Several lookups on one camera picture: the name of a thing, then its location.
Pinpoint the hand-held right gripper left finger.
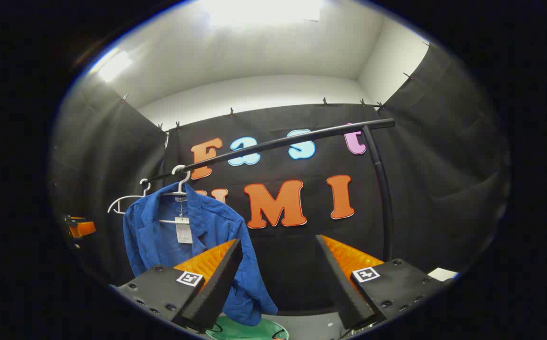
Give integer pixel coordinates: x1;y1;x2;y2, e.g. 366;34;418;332
108;238;244;333

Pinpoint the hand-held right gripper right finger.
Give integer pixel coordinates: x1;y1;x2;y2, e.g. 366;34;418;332
315;235;454;331

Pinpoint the green laundry hamper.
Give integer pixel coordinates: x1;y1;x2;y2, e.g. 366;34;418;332
205;312;289;340

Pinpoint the blue corduroy jacket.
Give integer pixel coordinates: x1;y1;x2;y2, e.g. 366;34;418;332
122;182;279;327

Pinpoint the small white plastic hanger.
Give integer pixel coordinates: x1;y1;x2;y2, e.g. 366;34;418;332
107;178;152;215

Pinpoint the large white plastic hanger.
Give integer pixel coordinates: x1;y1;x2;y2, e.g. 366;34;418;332
159;164;194;225

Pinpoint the black metal clothes rack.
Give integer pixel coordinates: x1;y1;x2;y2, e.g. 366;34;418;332
146;118;396;263

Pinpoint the white flat board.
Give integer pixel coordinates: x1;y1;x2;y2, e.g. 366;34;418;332
427;267;460;283

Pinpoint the black backdrop cloth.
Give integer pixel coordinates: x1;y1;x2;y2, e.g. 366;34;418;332
49;40;513;315

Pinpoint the ceiling light panel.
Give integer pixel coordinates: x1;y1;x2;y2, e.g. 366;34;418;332
94;47;135;84
206;0;324;27

